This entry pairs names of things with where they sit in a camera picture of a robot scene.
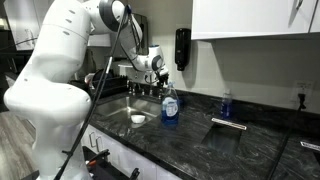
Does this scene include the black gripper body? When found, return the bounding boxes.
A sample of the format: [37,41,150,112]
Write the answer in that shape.
[155,69,170,84]

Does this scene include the chrome faucet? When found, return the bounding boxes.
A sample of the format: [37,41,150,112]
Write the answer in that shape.
[125,79,155,98]

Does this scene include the blue dish soap bottle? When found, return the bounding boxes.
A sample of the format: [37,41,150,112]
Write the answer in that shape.
[161,81,180,127]

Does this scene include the white bowl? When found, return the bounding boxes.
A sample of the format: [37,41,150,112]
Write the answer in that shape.
[130,114,147,125]

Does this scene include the stainless steel sink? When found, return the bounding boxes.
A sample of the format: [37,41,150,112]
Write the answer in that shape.
[94,94,163,130]

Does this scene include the steel paper towel dispenser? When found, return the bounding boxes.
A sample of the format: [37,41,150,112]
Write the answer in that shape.
[132,13,150,56]

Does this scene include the black dish rack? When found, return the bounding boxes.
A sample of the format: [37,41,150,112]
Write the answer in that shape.
[89,68,130,98]

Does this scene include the small blue soap bottle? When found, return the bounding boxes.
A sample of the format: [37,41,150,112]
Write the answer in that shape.
[220,88,234,120]

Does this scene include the white lower cabinets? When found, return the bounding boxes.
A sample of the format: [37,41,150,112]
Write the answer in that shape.
[80,124,183,180]

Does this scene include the white upper cabinet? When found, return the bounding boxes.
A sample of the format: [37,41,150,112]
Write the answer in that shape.
[191,0,320,41]

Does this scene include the silver countertop edge strip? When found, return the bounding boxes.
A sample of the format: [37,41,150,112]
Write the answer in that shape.
[299,140,320,153]

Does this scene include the black wall soap dispenser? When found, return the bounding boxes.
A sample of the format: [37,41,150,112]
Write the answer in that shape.
[174,27,192,72]

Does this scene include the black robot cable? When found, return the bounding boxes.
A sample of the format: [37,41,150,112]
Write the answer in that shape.
[53,4,143,180]

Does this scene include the silver cabinet handle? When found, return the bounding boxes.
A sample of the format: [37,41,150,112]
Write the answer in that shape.
[88,131,97,148]
[95,135,104,153]

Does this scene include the black power cord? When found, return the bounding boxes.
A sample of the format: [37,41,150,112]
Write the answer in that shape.
[265,92,308,180]

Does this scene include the white wall outlet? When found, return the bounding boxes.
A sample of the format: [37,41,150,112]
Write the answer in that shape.
[292,80,315,103]

